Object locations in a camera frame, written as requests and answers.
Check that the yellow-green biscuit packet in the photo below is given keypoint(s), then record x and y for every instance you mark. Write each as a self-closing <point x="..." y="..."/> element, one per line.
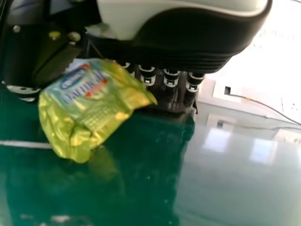
<point x="89" y="110"/>

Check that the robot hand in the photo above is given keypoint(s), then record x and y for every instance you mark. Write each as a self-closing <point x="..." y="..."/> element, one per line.
<point x="178" y="35"/>

